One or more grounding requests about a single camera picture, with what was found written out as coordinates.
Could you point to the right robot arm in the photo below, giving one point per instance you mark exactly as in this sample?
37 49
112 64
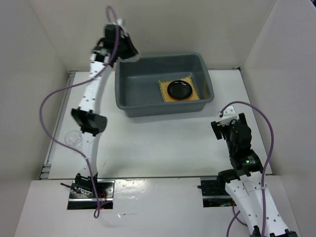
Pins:
244 181

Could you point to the grey plastic bin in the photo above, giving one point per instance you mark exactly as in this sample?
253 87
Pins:
137 89

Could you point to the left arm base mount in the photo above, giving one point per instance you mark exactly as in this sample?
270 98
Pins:
79 199

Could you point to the black round plate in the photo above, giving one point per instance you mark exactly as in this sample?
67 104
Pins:
179 89

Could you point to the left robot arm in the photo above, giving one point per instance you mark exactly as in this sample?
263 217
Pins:
92 124

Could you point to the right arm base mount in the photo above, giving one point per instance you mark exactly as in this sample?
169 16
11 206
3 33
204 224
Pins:
212 194

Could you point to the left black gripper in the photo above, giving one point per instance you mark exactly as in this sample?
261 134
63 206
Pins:
132 51

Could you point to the woven bamboo mat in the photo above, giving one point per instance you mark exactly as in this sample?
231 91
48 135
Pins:
164 84

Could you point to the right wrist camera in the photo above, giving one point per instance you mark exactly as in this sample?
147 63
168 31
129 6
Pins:
227 115

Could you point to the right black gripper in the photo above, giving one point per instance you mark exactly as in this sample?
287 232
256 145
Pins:
217 127

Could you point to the clear glass dish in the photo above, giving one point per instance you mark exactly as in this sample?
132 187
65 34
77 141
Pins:
131 59

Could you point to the orange round plate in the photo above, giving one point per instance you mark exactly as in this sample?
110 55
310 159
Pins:
176 99

